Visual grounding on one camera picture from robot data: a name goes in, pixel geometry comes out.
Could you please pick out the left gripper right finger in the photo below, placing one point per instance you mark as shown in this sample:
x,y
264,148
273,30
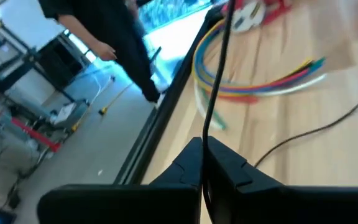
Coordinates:
x,y
225,174

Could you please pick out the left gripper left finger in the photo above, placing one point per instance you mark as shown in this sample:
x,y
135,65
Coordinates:
x,y
186,169

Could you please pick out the person's hand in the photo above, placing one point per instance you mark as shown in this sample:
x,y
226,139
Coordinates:
x,y
104,51

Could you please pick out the person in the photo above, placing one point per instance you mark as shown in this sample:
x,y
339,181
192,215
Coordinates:
x,y
120,37

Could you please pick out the red stand leg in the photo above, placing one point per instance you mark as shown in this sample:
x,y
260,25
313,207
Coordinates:
x,y
34,133

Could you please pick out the red tape dispenser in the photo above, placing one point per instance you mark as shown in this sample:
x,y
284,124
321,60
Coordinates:
x,y
249,14

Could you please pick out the black equipment cart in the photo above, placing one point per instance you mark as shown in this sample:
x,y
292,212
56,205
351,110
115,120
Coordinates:
x,y
20,71

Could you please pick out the white whiteboard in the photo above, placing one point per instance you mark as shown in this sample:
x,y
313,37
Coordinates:
x,y
26,21

